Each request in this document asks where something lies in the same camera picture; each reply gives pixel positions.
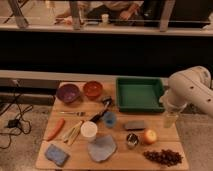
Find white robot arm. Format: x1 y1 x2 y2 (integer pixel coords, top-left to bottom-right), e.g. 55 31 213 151
159 66 213 128

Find red bowl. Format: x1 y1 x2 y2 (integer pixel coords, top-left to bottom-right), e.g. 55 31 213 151
83 81 103 100

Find purple bowl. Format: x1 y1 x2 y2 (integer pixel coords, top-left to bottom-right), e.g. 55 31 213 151
56 84 80 103

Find red yellow apple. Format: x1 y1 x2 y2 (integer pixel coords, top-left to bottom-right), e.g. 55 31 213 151
143 129 157 145

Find grey rectangular sponge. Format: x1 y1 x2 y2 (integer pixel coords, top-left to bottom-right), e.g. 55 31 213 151
124 121 146 130

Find bunch of dark grapes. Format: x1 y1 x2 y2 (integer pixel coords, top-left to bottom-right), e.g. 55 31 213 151
143 150 182 167

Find small metal cup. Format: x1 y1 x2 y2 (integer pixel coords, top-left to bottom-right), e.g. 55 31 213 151
126 133 139 149

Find green plastic tray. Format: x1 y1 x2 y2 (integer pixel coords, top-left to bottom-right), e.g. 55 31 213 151
116 77 164 113

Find blue plastic cup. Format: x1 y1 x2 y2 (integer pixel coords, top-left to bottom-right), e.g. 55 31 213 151
102 112 116 128

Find blue grey cloth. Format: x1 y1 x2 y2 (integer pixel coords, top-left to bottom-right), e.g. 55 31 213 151
87 135 117 162

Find white plastic cup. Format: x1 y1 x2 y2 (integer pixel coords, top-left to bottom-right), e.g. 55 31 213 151
80 121 98 142

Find wooden board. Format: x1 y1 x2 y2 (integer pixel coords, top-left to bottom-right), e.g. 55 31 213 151
35 81 190 171

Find metal fork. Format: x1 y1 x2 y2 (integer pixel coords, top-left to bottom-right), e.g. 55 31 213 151
59 111 85 116

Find yellow corn cob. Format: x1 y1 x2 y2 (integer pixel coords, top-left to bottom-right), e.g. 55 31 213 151
62 121 83 146

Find orange carrot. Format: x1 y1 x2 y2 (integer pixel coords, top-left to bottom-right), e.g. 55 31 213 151
46 118 65 141

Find blue sponge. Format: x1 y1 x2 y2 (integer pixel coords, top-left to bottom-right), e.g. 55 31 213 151
45 144 69 167

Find person behind window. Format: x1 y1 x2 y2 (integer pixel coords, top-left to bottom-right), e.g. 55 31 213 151
56 0 147 22

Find black power adapter with cables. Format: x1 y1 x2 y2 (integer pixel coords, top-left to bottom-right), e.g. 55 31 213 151
0 79 34 150

